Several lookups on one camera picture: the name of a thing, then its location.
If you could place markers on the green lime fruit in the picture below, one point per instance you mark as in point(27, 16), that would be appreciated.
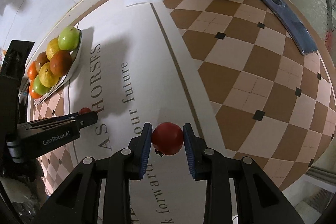
point(69, 38)

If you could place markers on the blue smartphone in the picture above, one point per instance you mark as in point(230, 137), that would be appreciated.
point(298, 32)

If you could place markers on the bright orange tangerine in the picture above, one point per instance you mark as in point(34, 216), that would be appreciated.
point(32, 71)

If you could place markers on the black stove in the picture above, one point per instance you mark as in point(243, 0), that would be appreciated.
point(15, 59)

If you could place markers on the yellow lemon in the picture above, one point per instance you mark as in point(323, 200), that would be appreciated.
point(47, 78)
point(52, 48)

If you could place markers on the red cherry tomato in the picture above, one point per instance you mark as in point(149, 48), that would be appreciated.
point(167, 139)
point(84, 110)

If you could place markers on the dark orange fruit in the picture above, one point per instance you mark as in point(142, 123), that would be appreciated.
point(61, 63)

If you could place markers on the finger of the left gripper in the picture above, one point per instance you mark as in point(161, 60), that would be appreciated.
point(70, 122)

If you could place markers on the red brown apple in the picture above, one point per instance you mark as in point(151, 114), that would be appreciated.
point(40, 61)

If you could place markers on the checkered table mat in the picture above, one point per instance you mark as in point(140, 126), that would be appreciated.
point(227, 67)

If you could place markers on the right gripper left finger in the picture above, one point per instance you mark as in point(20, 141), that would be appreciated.
point(96, 184)

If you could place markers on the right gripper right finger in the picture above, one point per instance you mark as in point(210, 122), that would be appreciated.
point(257, 198)

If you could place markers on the floral white plate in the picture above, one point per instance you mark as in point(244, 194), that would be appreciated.
point(75, 59)

